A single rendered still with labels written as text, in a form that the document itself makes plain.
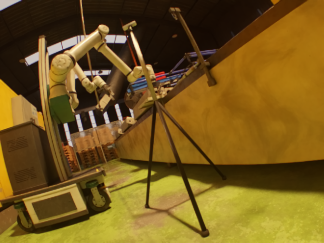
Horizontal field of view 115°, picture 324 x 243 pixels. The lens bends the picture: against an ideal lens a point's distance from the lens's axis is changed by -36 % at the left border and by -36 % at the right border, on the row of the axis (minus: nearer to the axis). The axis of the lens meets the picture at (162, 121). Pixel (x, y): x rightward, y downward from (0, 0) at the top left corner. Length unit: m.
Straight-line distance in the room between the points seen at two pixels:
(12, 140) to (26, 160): 0.20
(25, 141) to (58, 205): 0.53
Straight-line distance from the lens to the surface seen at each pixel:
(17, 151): 1.41
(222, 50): 0.94
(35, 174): 1.35
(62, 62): 1.28
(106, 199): 1.33
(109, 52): 1.74
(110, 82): 9.54
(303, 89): 0.74
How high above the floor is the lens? 0.43
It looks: 5 degrees up
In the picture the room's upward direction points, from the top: 19 degrees counter-clockwise
